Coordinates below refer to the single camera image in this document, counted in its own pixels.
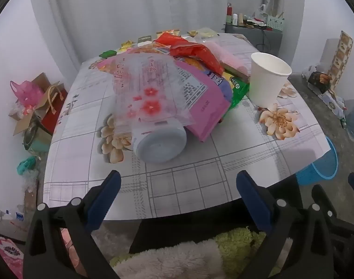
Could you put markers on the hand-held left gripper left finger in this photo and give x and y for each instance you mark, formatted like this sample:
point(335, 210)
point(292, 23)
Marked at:
point(104, 200)

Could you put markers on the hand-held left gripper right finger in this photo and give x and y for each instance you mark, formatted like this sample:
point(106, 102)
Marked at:
point(251, 203)

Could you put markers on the blue plastic bin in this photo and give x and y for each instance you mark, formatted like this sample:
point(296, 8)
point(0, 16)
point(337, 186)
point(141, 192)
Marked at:
point(319, 168)

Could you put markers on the white plastic bottle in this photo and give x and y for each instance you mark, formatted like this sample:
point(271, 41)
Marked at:
point(161, 145)

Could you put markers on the pink packet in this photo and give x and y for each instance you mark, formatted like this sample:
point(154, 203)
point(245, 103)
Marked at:
point(206, 113)

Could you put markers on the green foil packet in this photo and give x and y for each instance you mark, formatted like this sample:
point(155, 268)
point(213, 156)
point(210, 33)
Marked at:
point(238, 91)

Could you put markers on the clear floral plastic bag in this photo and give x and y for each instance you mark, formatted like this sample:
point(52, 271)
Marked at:
point(145, 93)

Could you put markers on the purple packet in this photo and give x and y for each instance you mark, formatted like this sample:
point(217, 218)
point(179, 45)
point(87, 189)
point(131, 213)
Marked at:
point(223, 85)

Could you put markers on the white paper cup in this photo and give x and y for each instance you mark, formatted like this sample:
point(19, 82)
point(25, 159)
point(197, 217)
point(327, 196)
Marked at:
point(268, 78)

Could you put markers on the pink mesh bag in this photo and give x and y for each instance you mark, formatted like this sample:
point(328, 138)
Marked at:
point(229, 56)

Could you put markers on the red orange packet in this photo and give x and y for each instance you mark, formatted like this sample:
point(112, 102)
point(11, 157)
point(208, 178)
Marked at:
point(165, 38)

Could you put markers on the fluffy green cloth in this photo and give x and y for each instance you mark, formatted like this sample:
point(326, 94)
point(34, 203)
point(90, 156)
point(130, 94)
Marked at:
point(238, 244)

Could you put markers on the floral tablecloth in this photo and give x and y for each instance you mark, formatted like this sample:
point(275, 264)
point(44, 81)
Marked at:
point(194, 180)

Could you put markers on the white printed box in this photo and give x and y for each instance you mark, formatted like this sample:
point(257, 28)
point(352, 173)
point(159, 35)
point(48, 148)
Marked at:
point(333, 101)

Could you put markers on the teal plastic object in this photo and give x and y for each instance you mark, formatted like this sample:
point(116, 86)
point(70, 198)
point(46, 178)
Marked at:
point(25, 164)

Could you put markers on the fluffy white cloth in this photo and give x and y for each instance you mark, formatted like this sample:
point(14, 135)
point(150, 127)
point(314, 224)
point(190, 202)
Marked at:
point(171, 261)

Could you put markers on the metal pot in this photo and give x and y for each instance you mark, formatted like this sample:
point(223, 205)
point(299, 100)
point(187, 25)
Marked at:
point(31, 135)

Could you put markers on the red gift bag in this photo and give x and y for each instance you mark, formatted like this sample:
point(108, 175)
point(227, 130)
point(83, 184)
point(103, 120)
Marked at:
point(53, 110)

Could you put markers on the black printed bag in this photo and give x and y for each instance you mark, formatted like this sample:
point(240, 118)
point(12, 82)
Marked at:
point(319, 80)

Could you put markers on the pink printed cloth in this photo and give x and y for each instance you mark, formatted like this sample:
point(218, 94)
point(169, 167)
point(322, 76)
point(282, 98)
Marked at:
point(8, 252)

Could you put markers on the cardboard box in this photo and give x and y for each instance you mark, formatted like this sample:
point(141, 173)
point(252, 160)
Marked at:
point(34, 113)

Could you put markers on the white board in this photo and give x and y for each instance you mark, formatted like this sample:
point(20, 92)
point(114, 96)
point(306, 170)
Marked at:
point(329, 52)

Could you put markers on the pink plastic bag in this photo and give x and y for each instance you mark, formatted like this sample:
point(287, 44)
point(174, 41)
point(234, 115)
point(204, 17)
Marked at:
point(24, 91)

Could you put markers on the small green packet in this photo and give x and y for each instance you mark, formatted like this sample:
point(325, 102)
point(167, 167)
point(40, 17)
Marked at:
point(107, 53)

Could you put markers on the small yellow packet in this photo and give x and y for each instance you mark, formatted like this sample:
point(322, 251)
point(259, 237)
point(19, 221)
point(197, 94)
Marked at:
point(127, 45)

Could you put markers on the grey cabinet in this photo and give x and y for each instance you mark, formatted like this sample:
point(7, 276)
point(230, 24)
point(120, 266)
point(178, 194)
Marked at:
point(267, 39)

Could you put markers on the olive green carton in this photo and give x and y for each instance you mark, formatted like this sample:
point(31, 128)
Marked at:
point(145, 39)

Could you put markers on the green desk calendar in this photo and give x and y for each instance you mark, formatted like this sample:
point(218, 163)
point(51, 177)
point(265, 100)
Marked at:
point(275, 23)

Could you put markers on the yellow snack packet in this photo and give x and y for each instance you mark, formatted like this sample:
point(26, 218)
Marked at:
point(201, 32)

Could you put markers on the orange biscuit packet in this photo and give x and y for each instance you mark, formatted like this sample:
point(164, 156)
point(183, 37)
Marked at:
point(167, 32)

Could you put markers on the small white bottle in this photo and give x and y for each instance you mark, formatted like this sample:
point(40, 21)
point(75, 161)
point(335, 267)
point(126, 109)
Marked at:
point(236, 19)

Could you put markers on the white curtain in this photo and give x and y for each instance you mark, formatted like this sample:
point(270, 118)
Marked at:
point(121, 11)

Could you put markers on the red bottle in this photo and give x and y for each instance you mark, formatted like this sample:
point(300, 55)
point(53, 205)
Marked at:
point(229, 8)

